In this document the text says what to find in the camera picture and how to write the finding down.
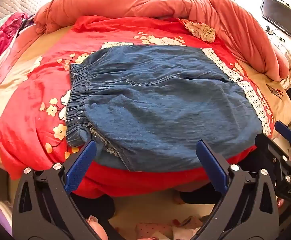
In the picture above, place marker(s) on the black flat screen monitor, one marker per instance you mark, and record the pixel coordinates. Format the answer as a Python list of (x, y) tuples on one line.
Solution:
[(279, 15)]

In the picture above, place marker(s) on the person's left leg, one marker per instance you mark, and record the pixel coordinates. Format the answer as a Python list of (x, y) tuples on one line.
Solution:
[(95, 205)]

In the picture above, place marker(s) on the salmon pink quilt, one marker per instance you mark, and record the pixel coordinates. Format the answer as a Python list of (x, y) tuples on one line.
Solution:
[(135, 2)]

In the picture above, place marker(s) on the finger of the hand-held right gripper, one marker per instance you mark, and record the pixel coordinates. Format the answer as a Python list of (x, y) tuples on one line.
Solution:
[(270, 147), (285, 130)]

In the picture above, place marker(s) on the pink dotted slipper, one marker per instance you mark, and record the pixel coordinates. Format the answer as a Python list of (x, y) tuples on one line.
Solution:
[(155, 230)]

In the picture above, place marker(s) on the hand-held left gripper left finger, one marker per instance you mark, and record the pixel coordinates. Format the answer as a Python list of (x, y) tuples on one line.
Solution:
[(81, 166)]

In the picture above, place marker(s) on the blue denim pants lace trim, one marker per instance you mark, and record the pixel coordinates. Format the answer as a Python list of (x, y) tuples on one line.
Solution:
[(160, 105)]

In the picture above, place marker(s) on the red floral blanket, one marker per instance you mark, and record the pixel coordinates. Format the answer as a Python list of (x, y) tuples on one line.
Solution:
[(35, 85)]

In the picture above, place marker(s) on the beige floral cloth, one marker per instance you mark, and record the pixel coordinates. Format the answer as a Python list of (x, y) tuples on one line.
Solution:
[(201, 31)]

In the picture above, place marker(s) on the person's right hand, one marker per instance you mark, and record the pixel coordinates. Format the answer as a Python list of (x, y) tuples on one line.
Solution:
[(285, 203)]

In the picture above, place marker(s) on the magenta clothes pile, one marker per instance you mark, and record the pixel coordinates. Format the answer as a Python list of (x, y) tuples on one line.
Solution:
[(0, 42)]

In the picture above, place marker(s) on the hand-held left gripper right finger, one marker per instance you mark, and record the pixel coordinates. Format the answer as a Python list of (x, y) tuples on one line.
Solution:
[(210, 166)]

